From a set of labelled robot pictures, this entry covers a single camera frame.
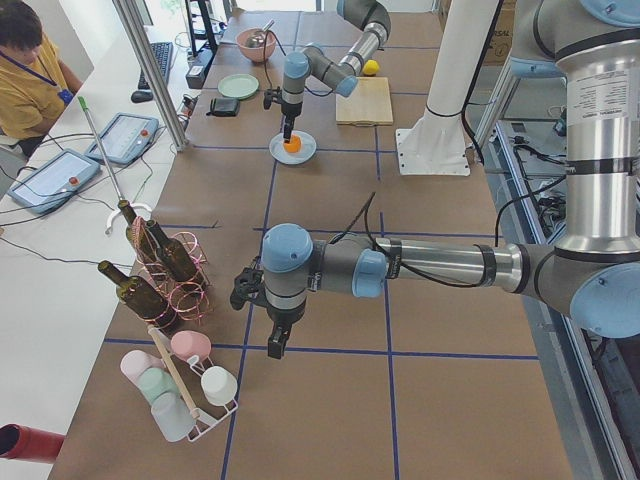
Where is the metal scoop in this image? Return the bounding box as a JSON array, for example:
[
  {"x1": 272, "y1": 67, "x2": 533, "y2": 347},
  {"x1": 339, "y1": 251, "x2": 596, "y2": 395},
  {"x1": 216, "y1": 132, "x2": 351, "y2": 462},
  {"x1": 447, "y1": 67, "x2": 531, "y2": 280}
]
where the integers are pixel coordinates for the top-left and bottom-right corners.
[{"x1": 245, "y1": 19, "x2": 275, "y2": 48}]

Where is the light green plate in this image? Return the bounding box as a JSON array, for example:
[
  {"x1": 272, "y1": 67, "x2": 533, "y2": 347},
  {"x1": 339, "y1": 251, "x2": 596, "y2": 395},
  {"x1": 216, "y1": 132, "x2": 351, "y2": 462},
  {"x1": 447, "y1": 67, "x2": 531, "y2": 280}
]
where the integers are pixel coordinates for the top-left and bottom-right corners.
[{"x1": 218, "y1": 74, "x2": 260, "y2": 100}]

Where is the far teach pendant tablet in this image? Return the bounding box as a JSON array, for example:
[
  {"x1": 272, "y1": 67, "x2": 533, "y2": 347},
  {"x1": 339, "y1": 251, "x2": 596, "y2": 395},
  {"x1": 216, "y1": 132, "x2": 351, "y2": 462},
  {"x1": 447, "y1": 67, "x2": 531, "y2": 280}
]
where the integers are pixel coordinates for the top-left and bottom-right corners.
[{"x1": 99, "y1": 113, "x2": 159, "y2": 166}]

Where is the grey blue cup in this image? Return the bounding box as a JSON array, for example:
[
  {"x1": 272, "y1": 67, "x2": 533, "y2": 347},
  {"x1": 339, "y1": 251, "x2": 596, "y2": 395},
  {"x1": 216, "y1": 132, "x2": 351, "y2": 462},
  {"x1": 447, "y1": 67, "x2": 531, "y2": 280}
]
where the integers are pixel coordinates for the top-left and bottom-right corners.
[{"x1": 151, "y1": 392, "x2": 195, "y2": 442}]

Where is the dark wine bottle lower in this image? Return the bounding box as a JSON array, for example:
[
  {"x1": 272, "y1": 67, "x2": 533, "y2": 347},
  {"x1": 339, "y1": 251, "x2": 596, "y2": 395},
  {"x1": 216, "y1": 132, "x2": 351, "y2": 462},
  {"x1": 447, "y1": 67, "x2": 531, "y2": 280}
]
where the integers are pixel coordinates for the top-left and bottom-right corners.
[{"x1": 98, "y1": 260, "x2": 176, "y2": 328}]

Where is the metal rod green tip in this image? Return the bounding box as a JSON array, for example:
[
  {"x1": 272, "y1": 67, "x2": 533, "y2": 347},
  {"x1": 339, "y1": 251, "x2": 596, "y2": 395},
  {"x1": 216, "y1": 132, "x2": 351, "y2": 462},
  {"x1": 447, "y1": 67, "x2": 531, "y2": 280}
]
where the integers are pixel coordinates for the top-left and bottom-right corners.
[{"x1": 77, "y1": 95, "x2": 126, "y2": 201}]

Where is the pale pink cup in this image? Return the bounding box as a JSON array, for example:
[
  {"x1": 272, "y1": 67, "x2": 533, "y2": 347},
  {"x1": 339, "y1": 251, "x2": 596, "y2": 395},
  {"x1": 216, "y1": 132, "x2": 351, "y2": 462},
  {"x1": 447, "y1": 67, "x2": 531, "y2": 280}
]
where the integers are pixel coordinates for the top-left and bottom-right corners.
[{"x1": 120, "y1": 350, "x2": 165, "y2": 386}]

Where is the black computer mouse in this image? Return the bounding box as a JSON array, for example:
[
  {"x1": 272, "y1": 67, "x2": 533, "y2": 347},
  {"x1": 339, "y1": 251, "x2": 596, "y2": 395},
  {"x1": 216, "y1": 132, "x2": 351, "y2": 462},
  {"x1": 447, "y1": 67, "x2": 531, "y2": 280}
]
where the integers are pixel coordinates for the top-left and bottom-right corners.
[{"x1": 130, "y1": 90, "x2": 154, "y2": 104}]

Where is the white wire cup rack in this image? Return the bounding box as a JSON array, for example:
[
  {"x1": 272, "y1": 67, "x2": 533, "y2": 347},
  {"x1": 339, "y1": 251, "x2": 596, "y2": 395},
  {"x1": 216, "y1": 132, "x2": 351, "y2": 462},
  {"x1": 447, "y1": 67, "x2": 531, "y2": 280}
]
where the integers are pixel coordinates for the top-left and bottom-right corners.
[{"x1": 148, "y1": 327, "x2": 239, "y2": 443}]

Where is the light blue plate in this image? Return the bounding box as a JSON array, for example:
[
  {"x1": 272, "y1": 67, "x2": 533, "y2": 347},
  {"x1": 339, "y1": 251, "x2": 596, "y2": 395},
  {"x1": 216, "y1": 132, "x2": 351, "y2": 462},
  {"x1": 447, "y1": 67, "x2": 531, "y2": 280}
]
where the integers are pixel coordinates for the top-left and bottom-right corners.
[{"x1": 269, "y1": 130, "x2": 317, "y2": 165}]

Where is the near teach pendant tablet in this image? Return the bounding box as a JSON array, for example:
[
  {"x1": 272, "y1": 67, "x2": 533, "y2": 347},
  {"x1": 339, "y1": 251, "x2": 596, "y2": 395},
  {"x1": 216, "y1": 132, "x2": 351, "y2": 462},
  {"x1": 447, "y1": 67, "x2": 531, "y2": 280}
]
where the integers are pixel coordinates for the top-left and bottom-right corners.
[{"x1": 8, "y1": 149, "x2": 100, "y2": 214}]

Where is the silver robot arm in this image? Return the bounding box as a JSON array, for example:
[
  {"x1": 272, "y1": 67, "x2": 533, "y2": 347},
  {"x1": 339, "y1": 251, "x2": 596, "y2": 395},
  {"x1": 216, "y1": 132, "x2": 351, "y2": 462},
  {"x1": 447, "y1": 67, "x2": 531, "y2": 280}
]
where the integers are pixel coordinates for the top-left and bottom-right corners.
[
  {"x1": 253, "y1": 1, "x2": 639, "y2": 359},
  {"x1": 278, "y1": 0, "x2": 391, "y2": 143}
]

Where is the black keyboard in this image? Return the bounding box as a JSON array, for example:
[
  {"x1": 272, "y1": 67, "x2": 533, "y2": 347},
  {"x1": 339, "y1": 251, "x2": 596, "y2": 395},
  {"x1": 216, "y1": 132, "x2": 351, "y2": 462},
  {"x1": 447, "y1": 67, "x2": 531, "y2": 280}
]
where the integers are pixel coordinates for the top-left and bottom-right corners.
[{"x1": 137, "y1": 41, "x2": 173, "y2": 90}]

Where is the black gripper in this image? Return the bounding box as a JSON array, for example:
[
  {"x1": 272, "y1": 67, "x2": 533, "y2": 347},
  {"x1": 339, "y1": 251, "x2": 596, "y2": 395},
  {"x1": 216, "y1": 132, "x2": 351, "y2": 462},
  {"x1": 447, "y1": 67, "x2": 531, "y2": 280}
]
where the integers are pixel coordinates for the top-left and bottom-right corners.
[
  {"x1": 281, "y1": 98, "x2": 303, "y2": 143},
  {"x1": 266, "y1": 302, "x2": 306, "y2": 359}
]

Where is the teach pendant tablet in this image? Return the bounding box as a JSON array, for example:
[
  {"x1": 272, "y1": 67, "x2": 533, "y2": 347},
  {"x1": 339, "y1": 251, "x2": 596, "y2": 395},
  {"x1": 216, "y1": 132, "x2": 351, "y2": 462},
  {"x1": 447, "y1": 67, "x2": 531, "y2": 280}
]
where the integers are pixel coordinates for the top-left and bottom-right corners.
[
  {"x1": 99, "y1": 113, "x2": 159, "y2": 166},
  {"x1": 8, "y1": 149, "x2": 100, "y2": 214}
]

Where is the aluminium frame post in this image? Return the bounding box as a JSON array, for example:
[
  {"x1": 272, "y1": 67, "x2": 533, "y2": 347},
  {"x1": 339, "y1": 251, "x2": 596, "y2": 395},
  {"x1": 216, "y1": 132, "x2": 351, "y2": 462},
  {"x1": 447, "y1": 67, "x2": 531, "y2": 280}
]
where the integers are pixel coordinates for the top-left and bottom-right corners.
[{"x1": 112, "y1": 0, "x2": 188, "y2": 152}]

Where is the mint green cup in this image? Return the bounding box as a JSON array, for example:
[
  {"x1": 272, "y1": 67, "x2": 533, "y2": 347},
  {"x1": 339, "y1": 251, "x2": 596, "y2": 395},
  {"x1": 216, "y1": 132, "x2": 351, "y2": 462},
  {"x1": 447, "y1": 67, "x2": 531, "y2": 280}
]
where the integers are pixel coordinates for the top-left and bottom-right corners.
[{"x1": 136, "y1": 367, "x2": 178, "y2": 404}]

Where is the pink cup on rack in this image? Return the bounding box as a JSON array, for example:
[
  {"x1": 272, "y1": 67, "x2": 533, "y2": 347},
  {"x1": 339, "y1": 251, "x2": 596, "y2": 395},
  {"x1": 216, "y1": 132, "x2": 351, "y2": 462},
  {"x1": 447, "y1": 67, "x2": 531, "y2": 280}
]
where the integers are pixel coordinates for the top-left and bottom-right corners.
[{"x1": 170, "y1": 330, "x2": 212, "y2": 361}]

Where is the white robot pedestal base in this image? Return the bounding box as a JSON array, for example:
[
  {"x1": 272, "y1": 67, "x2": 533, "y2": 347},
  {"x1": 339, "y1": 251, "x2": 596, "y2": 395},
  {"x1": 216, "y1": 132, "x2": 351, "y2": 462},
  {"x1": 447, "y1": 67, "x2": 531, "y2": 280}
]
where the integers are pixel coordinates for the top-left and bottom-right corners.
[{"x1": 396, "y1": 0, "x2": 501, "y2": 176}]

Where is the red cylinder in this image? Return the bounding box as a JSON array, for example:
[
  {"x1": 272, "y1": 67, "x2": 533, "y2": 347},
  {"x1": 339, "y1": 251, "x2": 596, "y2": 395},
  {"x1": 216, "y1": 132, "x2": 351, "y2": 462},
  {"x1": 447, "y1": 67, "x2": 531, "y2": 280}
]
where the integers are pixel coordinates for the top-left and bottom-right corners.
[{"x1": 1, "y1": 424, "x2": 66, "y2": 464}]

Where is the orange mandarin fruit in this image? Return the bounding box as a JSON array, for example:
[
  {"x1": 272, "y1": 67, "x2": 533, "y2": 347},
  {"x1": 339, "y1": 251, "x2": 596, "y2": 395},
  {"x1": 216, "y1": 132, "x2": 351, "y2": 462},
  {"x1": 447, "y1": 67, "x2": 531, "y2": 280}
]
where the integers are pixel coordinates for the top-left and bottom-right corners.
[{"x1": 283, "y1": 134, "x2": 302, "y2": 154}]

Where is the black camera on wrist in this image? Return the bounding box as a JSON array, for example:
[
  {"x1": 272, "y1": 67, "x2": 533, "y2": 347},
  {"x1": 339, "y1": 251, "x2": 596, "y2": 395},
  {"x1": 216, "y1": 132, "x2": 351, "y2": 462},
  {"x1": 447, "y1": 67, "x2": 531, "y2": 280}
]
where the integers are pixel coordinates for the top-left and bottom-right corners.
[
  {"x1": 230, "y1": 267, "x2": 267, "y2": 311},
  {"x1": 263, "y1": 87, "x2": 282, "y2": 110}
]

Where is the white cup on rack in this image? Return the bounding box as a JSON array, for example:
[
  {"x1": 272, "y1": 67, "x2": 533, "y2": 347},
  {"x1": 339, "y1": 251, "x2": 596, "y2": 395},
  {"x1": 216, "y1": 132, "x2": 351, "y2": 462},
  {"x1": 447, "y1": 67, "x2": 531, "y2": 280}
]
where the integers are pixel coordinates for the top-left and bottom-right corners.
[{"x1": 201, "y1": 366, "x2": 238, "y2": 406}]

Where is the folded grey cloth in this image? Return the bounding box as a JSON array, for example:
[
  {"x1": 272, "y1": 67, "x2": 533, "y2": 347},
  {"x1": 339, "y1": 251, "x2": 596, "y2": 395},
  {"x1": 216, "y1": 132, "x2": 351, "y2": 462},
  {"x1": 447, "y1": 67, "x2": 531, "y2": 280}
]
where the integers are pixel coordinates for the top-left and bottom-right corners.
[{"x1": 206, "y1": 97, "x2": 240, "y2": 118}]

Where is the wooden cutting board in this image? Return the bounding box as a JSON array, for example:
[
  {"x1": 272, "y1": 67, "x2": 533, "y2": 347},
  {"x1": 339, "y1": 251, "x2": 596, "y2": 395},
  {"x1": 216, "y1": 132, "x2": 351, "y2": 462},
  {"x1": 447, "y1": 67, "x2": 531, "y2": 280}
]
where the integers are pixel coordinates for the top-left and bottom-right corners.
[{"x1": 336, "y1": 77, "x2": 394, "y2": 126}]

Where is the copper wire bottle rack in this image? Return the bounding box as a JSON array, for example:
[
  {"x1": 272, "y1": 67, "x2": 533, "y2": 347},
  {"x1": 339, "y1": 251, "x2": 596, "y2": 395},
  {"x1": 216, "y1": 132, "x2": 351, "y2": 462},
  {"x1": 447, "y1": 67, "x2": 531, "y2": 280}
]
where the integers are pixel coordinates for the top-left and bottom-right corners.
[{"x1": 127, "y1": 216, "x2": 213, "y2": 325}]

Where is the dark wine bottle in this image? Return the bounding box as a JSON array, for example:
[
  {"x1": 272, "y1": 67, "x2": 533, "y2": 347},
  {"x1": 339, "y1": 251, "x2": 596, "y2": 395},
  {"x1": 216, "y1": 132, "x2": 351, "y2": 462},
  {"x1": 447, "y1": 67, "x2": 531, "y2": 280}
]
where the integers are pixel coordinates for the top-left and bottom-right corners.
[
  {"x1": 118, "y1": 200, "x2": 158, "y2": 264},
  {"x1": 98, "y1": 260, "x2": 176, "y2": 328},
  {"x1": 146, "y1": 219, "x2": 199, "y2": 282}
]

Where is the pink bowl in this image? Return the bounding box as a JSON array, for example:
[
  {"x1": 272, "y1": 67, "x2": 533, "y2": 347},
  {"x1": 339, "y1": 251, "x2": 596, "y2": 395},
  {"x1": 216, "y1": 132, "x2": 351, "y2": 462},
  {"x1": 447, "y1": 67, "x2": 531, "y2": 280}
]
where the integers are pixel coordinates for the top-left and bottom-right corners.
[{"x1": 236, "y1": 28, "x2": 276, "y2": 63}]

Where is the dark wine bottle upper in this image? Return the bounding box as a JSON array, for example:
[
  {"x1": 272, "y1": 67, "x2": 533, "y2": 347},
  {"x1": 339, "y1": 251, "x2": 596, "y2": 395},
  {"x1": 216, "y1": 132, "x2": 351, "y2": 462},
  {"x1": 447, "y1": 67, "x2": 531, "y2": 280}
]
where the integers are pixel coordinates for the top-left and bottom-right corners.
[{"x1": 146, "y1": 219, "x2": 199, "y2": 282}]

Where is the person in yellow shirt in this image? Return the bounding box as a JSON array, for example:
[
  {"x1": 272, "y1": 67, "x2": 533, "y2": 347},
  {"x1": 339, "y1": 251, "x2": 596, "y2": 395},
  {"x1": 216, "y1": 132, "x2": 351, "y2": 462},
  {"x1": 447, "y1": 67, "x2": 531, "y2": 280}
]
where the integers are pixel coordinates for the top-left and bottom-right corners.
[{"x1": 1, "y1": 1, "x2": 83, "y2": 157}]

